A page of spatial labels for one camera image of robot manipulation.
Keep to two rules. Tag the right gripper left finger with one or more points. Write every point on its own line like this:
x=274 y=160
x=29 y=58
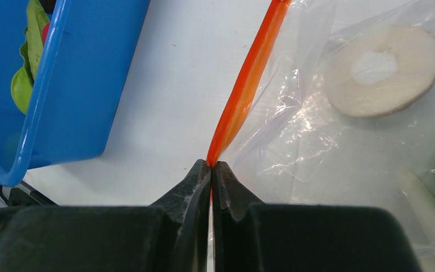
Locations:
x=168 y=235

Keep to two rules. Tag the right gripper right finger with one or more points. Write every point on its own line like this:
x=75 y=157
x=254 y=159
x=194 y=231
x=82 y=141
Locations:
x=250 y=235

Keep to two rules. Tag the clear zip top bag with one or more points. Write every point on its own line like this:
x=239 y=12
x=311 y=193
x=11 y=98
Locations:
x=296 y=147

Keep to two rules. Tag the white fake garlic piece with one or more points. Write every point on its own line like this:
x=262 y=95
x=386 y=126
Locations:
x=423 y=205

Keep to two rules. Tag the fake mushroom slice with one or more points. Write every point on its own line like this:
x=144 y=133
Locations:
x=381 y=71

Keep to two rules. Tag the green fake leafy vegetable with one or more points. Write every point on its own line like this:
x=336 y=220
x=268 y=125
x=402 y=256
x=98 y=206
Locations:
x=31 y=50

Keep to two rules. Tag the blue plastic bin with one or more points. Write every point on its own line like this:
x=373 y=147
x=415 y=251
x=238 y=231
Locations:
x=78 y=85

